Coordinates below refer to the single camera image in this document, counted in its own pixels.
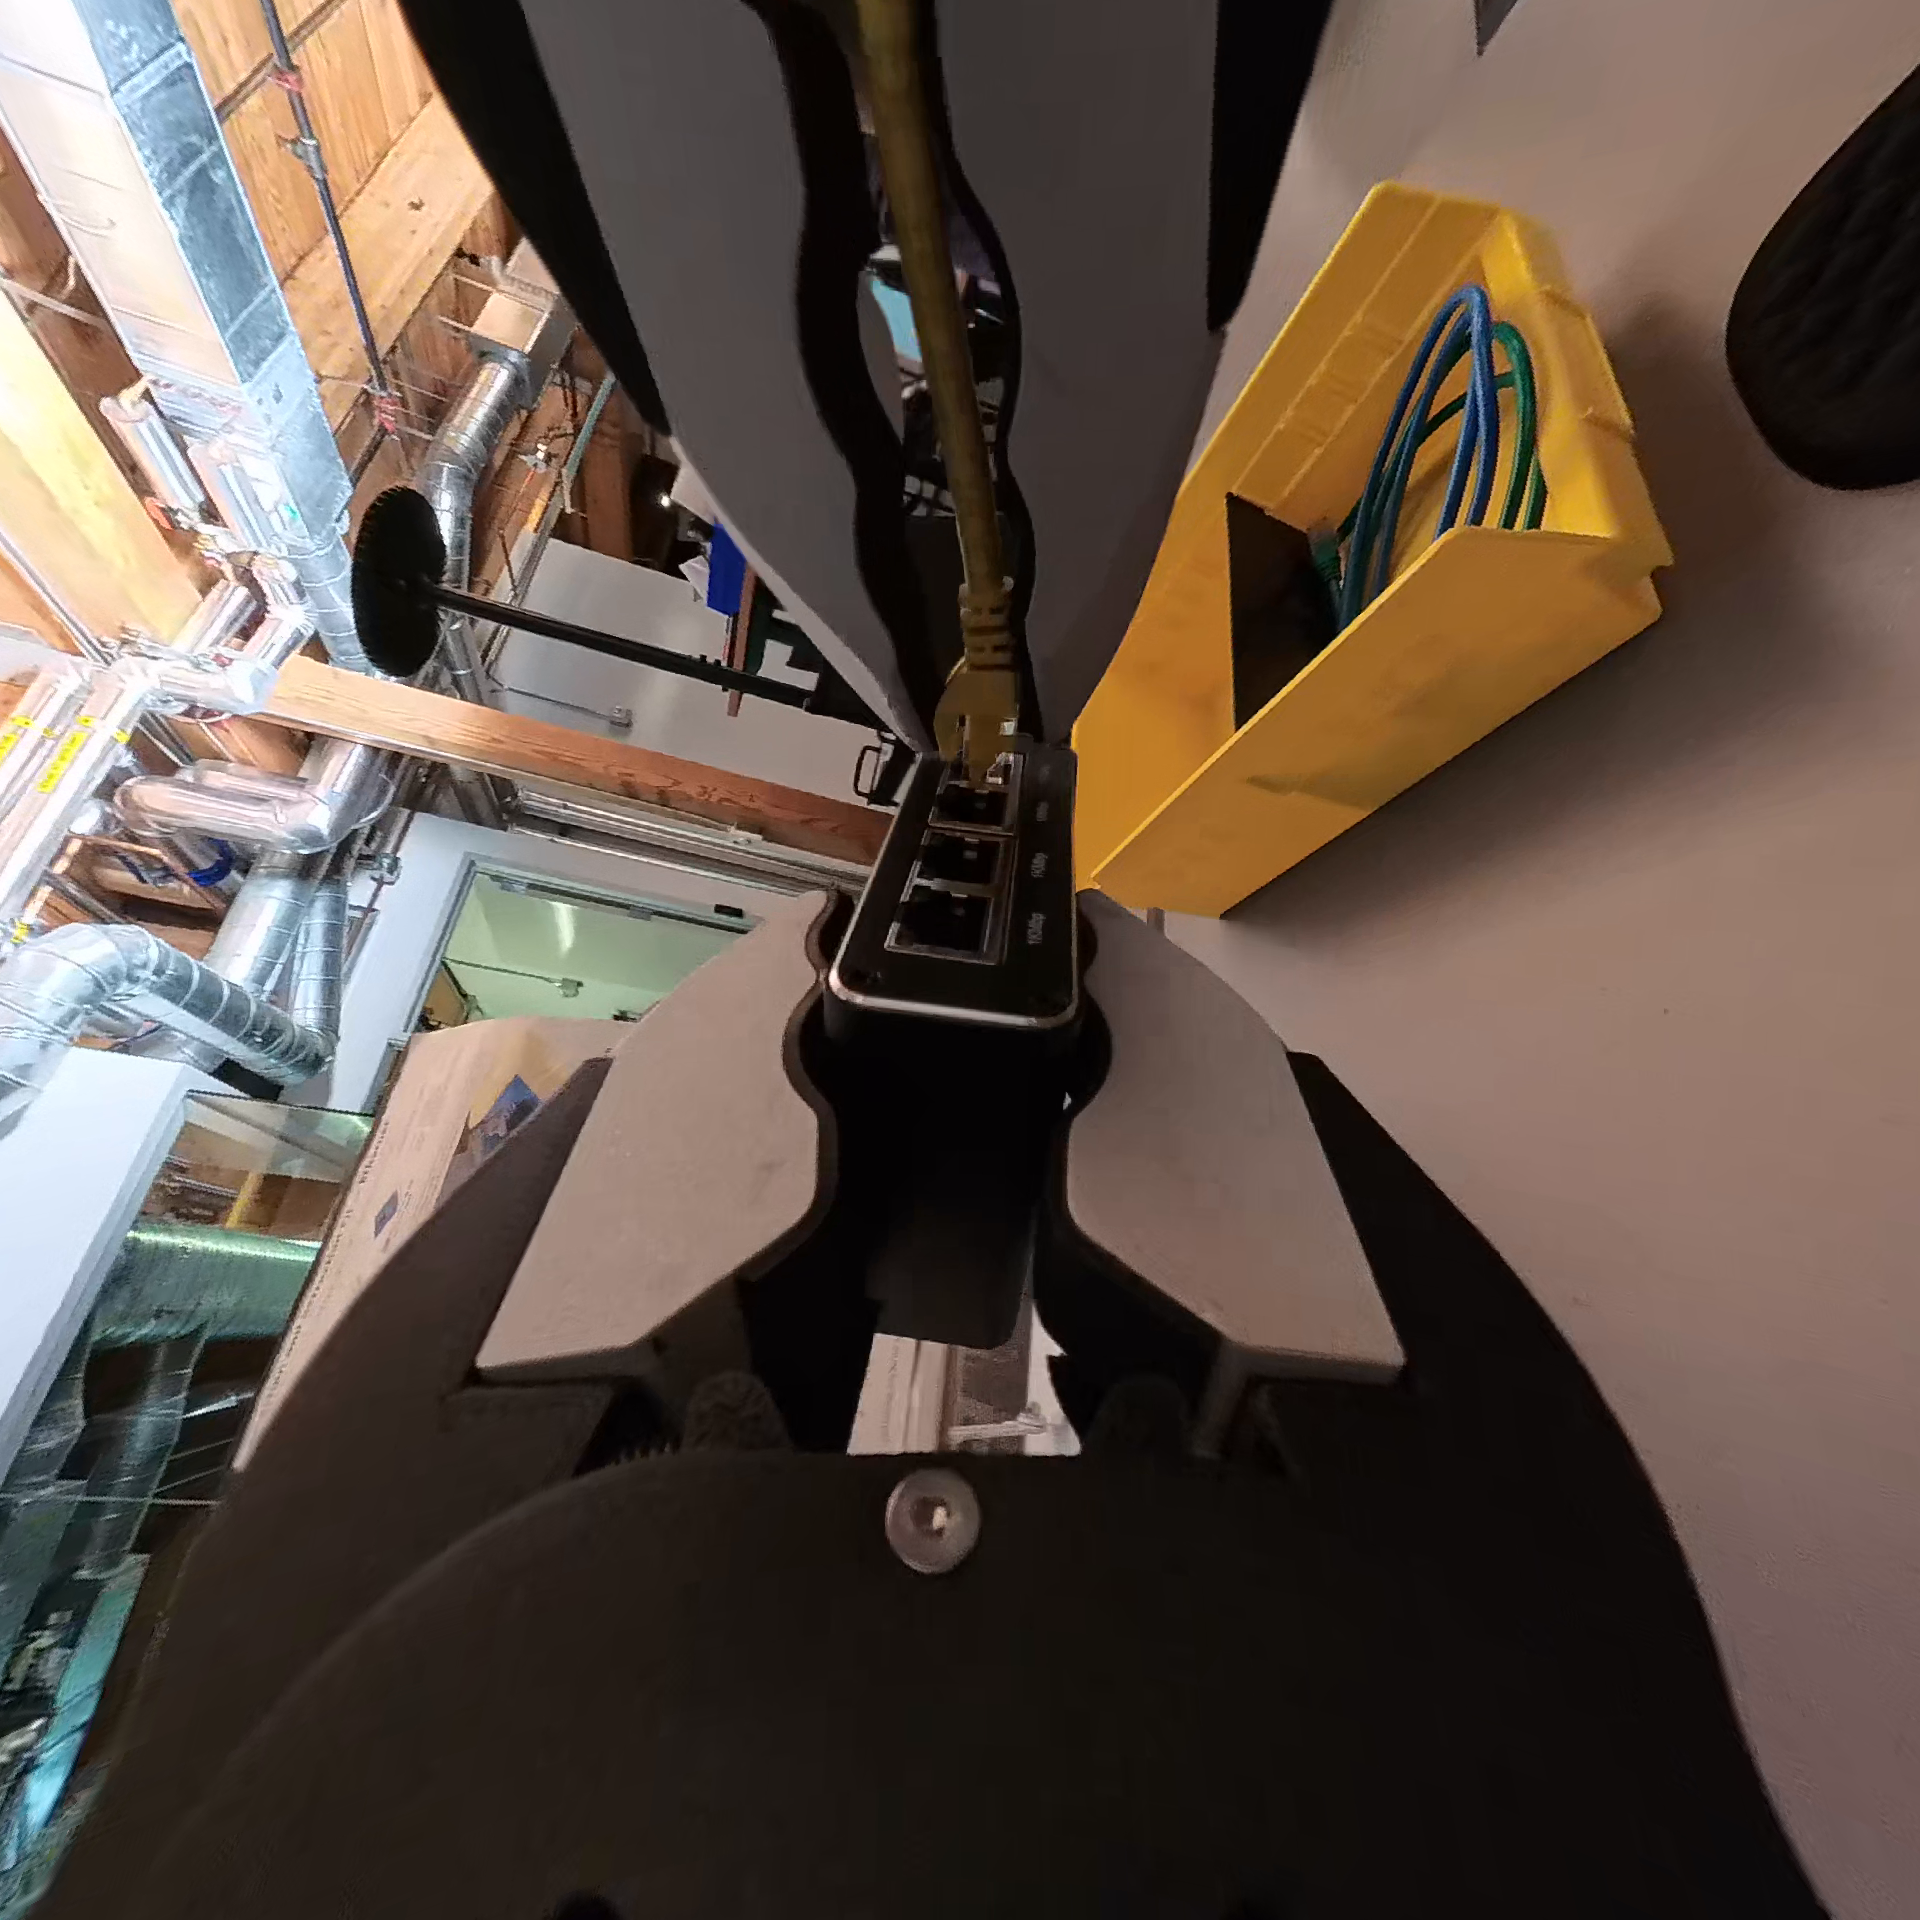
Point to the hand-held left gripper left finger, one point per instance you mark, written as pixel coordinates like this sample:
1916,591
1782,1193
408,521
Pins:
660,1187

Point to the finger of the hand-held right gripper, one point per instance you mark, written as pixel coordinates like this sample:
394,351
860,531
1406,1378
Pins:
674,227
1113,227

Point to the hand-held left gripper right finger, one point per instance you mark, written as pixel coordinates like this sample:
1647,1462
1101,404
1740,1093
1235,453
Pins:
1216,1187

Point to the black ethernet splitter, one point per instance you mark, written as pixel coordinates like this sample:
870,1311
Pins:
946,1110

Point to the yellow plastic bin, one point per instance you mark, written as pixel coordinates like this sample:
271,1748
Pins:
1351,719

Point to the printed instruction sheet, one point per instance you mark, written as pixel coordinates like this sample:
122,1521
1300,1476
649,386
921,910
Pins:
436,1140

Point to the blue storage bin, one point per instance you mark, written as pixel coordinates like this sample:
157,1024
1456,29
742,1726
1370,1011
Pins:
733,561

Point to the black pole stand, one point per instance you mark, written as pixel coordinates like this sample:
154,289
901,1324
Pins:
396,584

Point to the silver ceiling ductwork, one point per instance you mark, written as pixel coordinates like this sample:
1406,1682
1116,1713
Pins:
152,973

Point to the spiral duct behind glass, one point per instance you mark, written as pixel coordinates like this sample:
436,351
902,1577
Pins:
212,1275

